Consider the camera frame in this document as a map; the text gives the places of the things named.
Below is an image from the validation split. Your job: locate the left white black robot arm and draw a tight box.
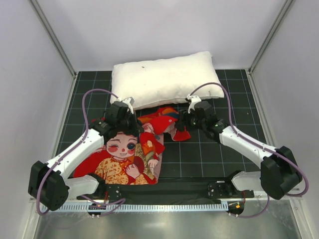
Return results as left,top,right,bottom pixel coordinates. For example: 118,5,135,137
28,97,143,211

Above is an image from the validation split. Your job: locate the red cartoon print pillowcase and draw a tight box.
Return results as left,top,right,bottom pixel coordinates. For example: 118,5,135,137
73,107,191,185

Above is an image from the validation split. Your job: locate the white slotted cable duct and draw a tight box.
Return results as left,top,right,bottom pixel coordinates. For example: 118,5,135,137
56,202,228,213

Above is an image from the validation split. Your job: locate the black grid cutting mat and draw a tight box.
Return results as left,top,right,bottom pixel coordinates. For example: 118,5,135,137
53,69,272,178

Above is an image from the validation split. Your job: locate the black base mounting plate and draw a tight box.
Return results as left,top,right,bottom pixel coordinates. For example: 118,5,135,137
86,177,254,205

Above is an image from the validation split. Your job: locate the white pillow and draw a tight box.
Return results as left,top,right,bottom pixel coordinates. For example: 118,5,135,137
110,51,224,110

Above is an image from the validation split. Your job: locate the aluminium front rail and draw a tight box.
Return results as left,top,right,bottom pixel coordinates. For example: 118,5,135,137
28,191,304,204

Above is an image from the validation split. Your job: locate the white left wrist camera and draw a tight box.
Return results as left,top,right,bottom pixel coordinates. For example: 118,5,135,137
121,97,135,113

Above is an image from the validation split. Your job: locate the right aluminium frame post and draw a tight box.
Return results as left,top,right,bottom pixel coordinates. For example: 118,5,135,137
248,0,295,74

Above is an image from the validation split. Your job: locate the aluminium frame post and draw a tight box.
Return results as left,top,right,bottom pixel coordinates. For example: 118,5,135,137
28,0,77,78
248,0,295,74

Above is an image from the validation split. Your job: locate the left aluminium frame post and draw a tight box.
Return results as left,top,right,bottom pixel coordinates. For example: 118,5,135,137
28,0,77,78

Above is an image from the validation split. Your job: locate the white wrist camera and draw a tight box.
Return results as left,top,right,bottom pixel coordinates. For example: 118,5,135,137
121,97,135,113
185,94,201,112

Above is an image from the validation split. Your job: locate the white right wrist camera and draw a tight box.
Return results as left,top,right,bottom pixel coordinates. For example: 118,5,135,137
185,94,201,112

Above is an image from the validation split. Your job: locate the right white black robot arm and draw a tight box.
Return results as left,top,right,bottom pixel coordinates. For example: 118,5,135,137
176,102,303,200

